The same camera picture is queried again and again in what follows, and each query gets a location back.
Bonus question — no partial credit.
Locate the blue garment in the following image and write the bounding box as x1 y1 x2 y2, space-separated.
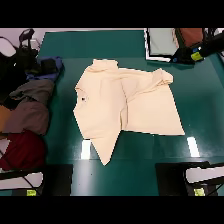
25 55 65 83

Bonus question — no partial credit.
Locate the cream shirt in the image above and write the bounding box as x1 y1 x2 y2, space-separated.
72 58 186 167

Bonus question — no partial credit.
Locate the grey garment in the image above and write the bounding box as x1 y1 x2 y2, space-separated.
9 78 56 102

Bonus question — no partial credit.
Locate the red garment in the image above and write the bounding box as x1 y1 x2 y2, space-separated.
0 130 47 172

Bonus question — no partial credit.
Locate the black garment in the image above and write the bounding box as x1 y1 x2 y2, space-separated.
0 45 42 103

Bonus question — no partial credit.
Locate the brown garment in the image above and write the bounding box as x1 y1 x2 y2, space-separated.
2 99 51 136

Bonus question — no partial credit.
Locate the white framed panel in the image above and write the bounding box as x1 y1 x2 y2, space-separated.
144 28 179 63

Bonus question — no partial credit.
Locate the orange garment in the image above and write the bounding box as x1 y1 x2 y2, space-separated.
0 104 13 133

